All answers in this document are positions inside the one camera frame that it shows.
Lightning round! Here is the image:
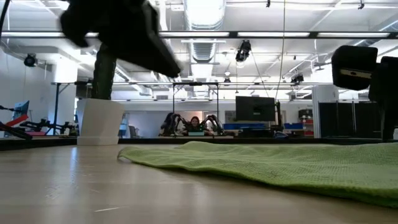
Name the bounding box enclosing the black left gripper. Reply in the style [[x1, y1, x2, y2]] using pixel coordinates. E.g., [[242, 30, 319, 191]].
[[60, 0, 182, 78]]

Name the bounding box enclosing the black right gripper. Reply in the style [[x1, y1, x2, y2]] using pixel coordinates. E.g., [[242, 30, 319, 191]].
[[368, 55, 398, 142]]

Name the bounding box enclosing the green microfiber towel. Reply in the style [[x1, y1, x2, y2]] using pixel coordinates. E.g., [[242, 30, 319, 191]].
[[117, 141, 398, 208]]

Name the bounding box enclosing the black room partition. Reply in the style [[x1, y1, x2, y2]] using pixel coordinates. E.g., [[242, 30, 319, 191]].
[[318, 101, 385, 139]]

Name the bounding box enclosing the green cactus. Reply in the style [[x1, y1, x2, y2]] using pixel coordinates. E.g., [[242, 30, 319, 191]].
[[91, 43, 118, 101]]

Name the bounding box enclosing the person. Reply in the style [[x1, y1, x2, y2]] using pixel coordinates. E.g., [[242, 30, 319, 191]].
[[186, 115, 206, 137]]

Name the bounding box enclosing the black crossbar with light strips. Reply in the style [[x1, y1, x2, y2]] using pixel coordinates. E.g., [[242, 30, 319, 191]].
[[0, 30, 398, 39]]

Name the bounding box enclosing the shelf with red bins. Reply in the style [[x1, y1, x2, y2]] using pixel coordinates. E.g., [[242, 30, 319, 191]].
[[298, 108, 314, 136]]

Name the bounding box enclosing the white plant pot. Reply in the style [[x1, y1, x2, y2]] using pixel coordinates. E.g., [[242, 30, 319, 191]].
[[76, 98, 125, 146]]

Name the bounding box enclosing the black computer monitor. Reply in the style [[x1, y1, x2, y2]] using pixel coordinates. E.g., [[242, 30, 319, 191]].
[[235, 95, 276, 123]]

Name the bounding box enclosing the small background potted plant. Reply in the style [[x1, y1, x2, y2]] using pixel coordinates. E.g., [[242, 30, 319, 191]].
[[65, 121, 79, 137]]

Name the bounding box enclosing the blue background monitor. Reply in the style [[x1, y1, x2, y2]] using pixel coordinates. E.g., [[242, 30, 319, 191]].
[[12, 100, 30, 123]]

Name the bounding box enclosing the red background panel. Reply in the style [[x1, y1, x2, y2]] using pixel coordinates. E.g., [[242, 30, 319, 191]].
[[4, 114, 29, 127]]

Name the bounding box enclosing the black background rig frame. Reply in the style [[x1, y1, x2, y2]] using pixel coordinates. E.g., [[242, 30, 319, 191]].
[[172, 82, 220, 138]]

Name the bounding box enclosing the silver ceiling air duct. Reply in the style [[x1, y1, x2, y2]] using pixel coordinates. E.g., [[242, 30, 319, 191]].
[[183, 0, 227, 31]]

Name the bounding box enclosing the black ceiling camera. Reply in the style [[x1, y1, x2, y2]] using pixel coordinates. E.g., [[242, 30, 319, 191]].
[[235, 39, 252, 63], [290, 73, 305, 85], [24, 53, 38, 68]]

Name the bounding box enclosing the thin hanging black cable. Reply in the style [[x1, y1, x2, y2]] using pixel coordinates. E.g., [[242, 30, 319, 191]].
[[274, 0, 286, 101]]

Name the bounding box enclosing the black metal table frame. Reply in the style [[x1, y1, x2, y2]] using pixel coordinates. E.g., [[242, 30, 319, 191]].
[[0, 136, 398, 151]]

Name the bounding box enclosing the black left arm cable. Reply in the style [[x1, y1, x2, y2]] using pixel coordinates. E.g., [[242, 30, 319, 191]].
[[0, 0, 10, 35]]

